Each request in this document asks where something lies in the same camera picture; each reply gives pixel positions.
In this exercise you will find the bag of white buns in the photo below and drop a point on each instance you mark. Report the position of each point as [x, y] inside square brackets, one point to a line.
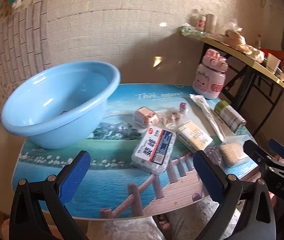
[254, 52]

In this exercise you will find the person's right leg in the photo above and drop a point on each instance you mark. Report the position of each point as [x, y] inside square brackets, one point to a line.
[194, 217]

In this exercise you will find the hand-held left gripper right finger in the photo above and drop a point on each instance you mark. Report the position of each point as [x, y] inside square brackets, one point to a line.
[208, 177]

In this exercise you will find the yellow folding side table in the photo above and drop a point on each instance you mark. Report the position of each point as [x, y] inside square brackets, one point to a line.
[256, 66]

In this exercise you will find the orange pink cloth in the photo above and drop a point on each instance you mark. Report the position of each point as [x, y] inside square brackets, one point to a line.
[5, 230]

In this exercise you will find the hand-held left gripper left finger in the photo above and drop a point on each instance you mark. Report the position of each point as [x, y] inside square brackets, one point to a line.
[74, 177]

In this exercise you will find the clear box of toothpicks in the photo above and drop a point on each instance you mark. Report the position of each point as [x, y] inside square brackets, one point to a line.
[233, 151]

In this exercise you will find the person's leg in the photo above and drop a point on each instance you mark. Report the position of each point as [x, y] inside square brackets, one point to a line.
[194, 217]
[122, 230]

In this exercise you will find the clear snack packet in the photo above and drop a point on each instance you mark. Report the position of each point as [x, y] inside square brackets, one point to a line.
[168, 118]

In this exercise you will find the thin sauce bottle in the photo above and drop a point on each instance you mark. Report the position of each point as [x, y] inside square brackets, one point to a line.
[258, 42]

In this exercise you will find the small purple pink trinket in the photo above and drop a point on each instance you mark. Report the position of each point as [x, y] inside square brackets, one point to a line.
[183, 107]

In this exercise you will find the white box with red-blue label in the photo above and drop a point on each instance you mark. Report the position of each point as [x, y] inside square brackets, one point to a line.
[154, 150]

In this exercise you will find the green printed plastic bag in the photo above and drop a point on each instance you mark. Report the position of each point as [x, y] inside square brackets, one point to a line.
[189, 31]

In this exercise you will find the white bottle with red label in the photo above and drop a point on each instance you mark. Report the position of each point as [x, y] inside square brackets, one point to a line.
[201, 22]

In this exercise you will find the pink bear water bottle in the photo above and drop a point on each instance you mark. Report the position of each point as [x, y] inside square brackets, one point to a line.
[210, 80]

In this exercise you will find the bag of flat bread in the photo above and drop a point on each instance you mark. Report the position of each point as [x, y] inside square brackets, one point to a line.
[234, 37]

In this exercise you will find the person's left leg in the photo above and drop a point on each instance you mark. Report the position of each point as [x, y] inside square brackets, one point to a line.
[122, 230]

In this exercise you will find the small white box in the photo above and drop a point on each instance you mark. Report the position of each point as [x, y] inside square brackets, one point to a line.
[273, 62]

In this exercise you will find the long white toothbrush packet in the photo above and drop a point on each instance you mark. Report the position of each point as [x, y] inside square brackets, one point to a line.
[208, 116]

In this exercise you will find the light blue plastic basin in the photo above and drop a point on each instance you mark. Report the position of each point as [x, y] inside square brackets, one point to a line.
[57, 100]

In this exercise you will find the yellow and white box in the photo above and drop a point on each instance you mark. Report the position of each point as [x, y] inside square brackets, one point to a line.
[193, 136]

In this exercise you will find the green and white canister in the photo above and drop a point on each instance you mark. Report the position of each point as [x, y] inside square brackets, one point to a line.
[229, 116]

